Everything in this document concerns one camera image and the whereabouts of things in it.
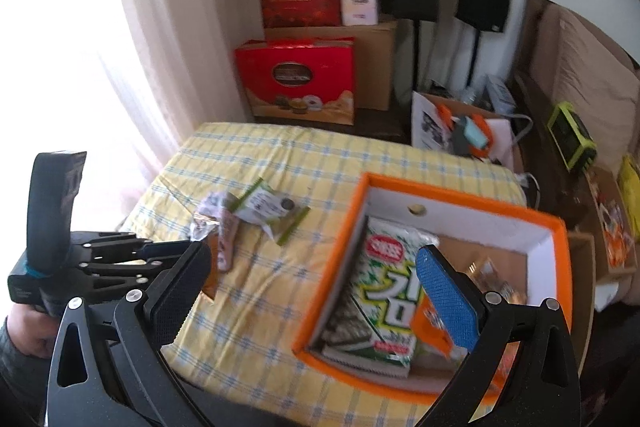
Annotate green white seaweed packet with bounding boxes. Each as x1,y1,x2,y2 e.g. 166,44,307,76
321,217,439,378

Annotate white purple jelly pouch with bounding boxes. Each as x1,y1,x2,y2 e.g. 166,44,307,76
190,192,240,273

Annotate gold snack bar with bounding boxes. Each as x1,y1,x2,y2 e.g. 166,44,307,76
465,257,526,305

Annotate person's left hand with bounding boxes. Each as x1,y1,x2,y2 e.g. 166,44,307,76
6,303,60,359

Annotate orange white storage box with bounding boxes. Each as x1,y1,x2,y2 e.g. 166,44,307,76
292,172,574,405

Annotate yellow plaid bed sheet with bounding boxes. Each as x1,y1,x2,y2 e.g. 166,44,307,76
125,123,525,426

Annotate green white snack packet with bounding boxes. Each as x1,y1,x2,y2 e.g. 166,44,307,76
232,178,310,246

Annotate lime green black device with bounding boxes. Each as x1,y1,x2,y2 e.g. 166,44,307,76
547,102,598,173

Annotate yellow plastic bag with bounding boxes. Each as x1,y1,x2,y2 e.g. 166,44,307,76
617,155,640,242

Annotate white curtain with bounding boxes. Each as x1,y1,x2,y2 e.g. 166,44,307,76
122,0,264,141

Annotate red chocolate gift box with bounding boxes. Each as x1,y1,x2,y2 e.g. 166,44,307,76
234,38,356,126

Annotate brown cardboard box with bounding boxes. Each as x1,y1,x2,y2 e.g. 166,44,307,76
265,20,397,110

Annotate right black speaker on stand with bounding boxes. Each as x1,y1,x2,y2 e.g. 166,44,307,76
454,0,511,88

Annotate white paper bag orange handles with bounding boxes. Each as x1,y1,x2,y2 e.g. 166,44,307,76
411,92,522,172

